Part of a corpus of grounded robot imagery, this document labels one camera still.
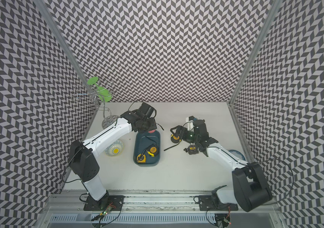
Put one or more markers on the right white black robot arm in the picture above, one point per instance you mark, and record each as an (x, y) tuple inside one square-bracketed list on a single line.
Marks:
[(249, 189)]

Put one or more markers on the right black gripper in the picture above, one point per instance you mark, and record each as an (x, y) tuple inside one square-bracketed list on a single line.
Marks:
[(180, 128)]

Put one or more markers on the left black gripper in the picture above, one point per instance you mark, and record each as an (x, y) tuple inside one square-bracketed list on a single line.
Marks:
[(153, 126)]

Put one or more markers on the black yellow round tape measure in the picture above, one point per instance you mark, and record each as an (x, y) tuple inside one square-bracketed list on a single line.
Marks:
[(174, 139)]

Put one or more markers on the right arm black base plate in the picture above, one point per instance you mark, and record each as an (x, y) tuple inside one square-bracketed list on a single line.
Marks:
[(209, 202)]

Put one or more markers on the aluminium front rail frame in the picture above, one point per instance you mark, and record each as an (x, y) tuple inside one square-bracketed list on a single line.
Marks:
[(152, 208)]

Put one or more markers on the dark teal storage box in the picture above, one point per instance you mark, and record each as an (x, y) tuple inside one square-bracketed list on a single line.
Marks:
[(142, 142)]

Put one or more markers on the small black yellow tape measure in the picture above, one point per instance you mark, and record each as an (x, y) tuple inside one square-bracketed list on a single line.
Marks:
[(191, 149)]

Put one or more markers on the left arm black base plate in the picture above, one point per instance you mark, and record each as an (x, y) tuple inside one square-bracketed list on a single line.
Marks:
[(114, 201)]

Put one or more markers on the glass bowl yellow flower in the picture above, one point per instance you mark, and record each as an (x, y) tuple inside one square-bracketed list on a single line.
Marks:
[(115, 148)]

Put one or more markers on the blue white patterned plate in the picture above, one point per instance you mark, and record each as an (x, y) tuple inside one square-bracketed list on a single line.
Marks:
[(238, 154)]

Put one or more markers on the yellow black square tape measure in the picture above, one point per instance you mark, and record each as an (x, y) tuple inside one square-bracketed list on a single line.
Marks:
[(141, 158)]

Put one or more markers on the metal wire stand green leaves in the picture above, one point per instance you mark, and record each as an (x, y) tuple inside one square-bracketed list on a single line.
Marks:
[(99, 96)]

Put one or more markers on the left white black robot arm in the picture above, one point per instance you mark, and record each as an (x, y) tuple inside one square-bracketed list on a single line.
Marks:
[(83, 158)]

